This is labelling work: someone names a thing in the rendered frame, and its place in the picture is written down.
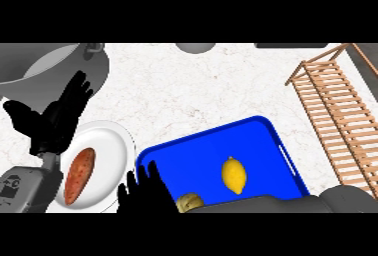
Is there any tan round vegetable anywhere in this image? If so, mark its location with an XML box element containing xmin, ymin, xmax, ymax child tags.
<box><xmin>174</xmin><ymin>193</ymin><xmax>207</xmax><ymax>214</ymax></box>

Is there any grey metal pot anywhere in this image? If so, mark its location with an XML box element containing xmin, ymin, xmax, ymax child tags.
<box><xmin>0</xmin><ymin>43</ymin><xmax>111</xmax><ymax>101</ymax></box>

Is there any orange sweet potato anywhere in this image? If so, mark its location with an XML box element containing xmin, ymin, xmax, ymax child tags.
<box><xmin>63</xmin><ymin>147</ymin><xmax>97</xmax><ymax>206</ymax></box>

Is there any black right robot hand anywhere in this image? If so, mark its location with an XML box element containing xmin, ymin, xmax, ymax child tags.
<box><xmin>115</xmin><ymin>160</ymin><xmax>180</xmax><ymax>214</ymax></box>

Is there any white plate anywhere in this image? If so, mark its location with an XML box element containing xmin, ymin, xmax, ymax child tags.
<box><xmin>52</xmin><ymin>120</ymin><xmax>137</xmax><ymax>211</ymax></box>

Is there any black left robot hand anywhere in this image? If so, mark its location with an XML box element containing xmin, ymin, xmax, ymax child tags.
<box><xmin>1</xmin><ymin>70</ymin><xmax>94</xmax><ymax>157</ymax></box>

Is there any blue plastic tray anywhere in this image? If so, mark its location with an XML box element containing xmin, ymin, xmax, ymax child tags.
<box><xmin>134</xmin><ymin>115</ymin><xmax>311</xmax><ymax>210</ymax></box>

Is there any dark grey flat object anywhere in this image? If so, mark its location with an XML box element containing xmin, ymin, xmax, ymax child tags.
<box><xmin>254</xmin><ymin>43</ymin><xmax>329</xmax><ymax>49</ymax></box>

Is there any wooden tiered shelf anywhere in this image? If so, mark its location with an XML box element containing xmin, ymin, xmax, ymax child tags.
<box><xmin>283</xmin><ymin>43</ymin><xmax>378</xmax><ymax>198</ymax></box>

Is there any yellow squash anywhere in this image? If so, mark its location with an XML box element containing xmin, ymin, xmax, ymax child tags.
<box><xmin>220</xmin><ymin>155</ymin><xmax>248</xmax><ymax>196</ymax></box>

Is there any grey round object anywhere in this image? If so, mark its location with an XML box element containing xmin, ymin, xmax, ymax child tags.
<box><xmin>174</xmin><ymin>43</ymin><xmax>217</xmax><ymax>55</ymax></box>

